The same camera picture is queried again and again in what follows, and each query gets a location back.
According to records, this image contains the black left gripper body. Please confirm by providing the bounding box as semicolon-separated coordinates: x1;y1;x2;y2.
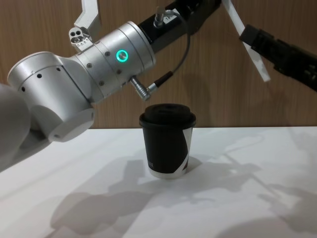
138;0;221;53

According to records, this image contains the white strip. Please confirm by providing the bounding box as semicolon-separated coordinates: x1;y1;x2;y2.
221;0;271;82

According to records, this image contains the black plastic cup lid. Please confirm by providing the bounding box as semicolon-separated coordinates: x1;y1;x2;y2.
138;103;198;130

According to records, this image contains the black paper cup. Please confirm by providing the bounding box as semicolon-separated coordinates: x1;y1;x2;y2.
141;123;194;180

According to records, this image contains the thin grey gripper cable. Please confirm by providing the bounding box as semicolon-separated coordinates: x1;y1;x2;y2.
130;6;192;101

